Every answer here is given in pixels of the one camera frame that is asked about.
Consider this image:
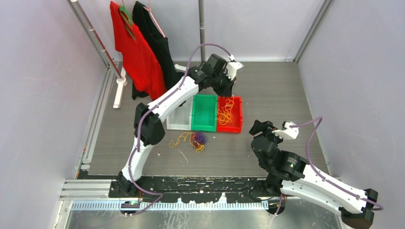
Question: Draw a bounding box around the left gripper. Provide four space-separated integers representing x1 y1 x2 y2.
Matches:
211 70 237 99

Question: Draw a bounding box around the yellow cable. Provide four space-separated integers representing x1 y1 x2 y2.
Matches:
217 96 236 126

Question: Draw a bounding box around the cable bundle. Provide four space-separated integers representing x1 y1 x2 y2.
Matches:
168 131 209 154

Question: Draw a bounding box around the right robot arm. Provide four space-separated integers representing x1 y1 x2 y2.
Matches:
249 120 381 229

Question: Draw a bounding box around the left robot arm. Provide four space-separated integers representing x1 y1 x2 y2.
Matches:
117 54 244 197

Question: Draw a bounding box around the green plastic bin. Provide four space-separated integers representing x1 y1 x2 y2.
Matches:
191 94 218 132

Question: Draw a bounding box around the red plastic bin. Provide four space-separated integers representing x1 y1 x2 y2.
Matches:
216 96 243 133

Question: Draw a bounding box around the white plastic bin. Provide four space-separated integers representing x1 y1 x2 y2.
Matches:
166 97 193 131

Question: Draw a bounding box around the red t-shirt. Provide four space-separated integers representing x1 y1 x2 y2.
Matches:
109 1 167 100

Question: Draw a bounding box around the garment rack centre pole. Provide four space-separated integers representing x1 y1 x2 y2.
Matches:
174 0 222 76

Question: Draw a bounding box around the black t-shirt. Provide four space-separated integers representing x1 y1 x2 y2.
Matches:
131 1 183 100

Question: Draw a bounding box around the pink clothes hanger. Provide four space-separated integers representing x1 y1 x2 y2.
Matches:
143 6 166 38

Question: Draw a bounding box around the green clothes hanger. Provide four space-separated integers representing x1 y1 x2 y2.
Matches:
118 5 136 40

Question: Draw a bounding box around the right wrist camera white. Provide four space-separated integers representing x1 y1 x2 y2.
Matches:
272 121 299 140

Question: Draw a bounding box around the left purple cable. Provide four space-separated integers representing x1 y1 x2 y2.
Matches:
121 42 236 217

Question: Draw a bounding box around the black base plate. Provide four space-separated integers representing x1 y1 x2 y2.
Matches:
108 176 280 204

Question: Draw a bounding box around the aluminium rail frame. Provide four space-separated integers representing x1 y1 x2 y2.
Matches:
60 179 279 214

